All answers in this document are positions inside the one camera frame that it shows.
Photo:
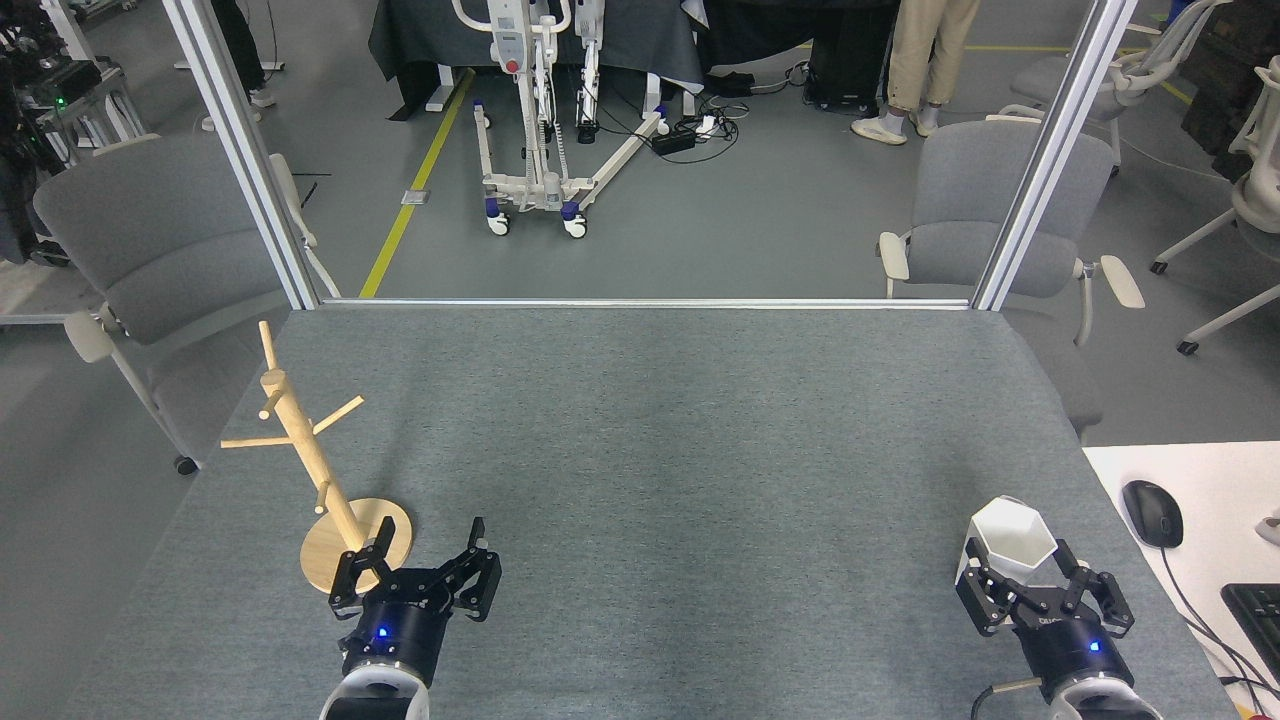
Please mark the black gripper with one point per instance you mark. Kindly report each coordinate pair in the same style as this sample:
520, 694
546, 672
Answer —
400, 640
1070, 655

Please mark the white hexagonal cup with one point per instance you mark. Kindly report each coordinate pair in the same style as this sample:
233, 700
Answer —
1010, 540

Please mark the wooden cup rack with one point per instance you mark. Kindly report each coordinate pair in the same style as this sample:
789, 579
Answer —
305, 450

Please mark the black computer mouse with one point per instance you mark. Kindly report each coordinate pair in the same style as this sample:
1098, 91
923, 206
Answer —
1152, 512

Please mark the black keyboard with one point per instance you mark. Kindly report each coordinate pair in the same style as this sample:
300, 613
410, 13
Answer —
1258, 620

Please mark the silver aluminium crossbar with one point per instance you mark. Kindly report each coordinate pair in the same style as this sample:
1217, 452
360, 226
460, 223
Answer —
650, 303

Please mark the grey padded chair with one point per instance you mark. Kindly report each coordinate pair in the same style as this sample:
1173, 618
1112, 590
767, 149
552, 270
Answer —
160, 250
985, 220

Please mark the white stand on wheels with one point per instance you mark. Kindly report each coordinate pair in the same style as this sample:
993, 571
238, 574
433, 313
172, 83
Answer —
545, 185

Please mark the white mesh office chair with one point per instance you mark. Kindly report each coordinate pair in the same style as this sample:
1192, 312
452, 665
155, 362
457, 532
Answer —
1130, 70
1250, 200

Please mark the black power strip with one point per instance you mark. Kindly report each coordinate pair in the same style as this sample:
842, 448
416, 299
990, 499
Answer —
675, 141

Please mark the person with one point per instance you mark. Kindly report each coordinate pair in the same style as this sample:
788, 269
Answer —
240, 50
920, 60

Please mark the black case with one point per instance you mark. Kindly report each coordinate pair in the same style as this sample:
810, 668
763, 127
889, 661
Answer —
850, 70

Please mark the dark cloth covered table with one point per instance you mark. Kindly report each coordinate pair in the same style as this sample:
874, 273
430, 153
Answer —
620, 35

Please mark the black equipment cart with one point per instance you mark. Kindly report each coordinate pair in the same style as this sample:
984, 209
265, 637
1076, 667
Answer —
50, 110

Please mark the silver aluminium post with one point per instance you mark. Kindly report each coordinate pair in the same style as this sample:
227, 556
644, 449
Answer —
245, 160
1050, 160

